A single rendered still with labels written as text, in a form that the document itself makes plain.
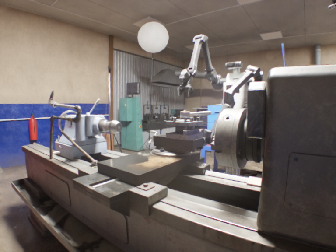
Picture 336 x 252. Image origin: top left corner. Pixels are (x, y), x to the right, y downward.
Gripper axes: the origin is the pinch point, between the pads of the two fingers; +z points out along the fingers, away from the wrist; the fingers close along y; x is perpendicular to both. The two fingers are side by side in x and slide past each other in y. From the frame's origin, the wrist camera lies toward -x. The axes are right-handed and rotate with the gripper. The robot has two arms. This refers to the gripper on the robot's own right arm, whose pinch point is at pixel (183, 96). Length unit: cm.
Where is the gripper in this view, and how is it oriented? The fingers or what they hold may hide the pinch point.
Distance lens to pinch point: 166.5
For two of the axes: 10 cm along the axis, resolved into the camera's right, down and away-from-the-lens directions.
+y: 7.7, 0.6, -6.4
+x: 5.6, 4.4, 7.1
